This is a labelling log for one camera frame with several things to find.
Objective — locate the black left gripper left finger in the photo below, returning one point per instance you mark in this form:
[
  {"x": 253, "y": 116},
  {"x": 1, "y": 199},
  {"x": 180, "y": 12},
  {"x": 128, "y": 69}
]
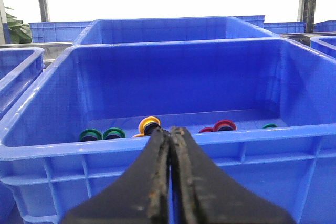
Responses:
[{"x": 139, "y": 195}]

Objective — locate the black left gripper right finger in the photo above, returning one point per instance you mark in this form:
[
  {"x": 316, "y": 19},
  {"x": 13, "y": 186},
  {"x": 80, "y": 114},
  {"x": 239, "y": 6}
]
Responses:
[{"x": 203, "y": 193}]

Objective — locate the yellow push button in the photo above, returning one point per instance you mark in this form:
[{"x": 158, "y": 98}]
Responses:
[{"x": 148, "y": 125}]

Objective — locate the red push button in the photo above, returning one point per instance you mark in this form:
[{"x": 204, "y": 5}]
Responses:
[{"x": 224, "y": 125}]

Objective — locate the blue bin with mixed buttons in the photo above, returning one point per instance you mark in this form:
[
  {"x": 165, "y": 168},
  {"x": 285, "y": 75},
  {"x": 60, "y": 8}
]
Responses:
[{"x": 191, "y": 84}]

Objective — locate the green button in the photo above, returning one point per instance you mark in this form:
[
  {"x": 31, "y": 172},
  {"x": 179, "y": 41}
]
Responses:
[
  {"x": 269, "y": 126},
  {"x": 90, "y": 135},
  {"x": 113, "y": 133}
]

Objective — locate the green button far left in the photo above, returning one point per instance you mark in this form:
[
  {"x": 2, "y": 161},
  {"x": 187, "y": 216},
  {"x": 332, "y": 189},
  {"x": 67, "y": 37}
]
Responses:
[{"x": 90, "y": 135}]

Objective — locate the green button right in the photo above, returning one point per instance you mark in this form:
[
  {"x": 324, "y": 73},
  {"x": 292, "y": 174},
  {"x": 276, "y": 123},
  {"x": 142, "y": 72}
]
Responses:
[{"x": 269, "y": 126}]

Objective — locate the background blue crates row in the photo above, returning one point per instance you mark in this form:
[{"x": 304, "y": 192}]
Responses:
[{"x": 46, "y": 32}]

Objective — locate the blue bin behind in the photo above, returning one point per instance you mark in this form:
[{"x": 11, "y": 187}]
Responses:
[{"x": 117, "y": 31}]

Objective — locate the blue bin at left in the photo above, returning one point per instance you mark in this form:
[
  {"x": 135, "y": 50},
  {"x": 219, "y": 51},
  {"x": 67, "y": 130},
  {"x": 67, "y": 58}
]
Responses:
[{"x": 19, "y": 69}]

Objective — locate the blue bin at right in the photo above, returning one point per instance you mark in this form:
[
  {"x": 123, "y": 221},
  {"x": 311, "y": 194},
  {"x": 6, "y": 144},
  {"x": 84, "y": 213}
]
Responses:
[{"x": 324, "y": 44}]

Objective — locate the green plant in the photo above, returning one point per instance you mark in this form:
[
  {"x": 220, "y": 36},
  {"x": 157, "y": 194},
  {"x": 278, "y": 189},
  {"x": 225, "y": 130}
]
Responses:
[{"x": 16, "y": 31}]

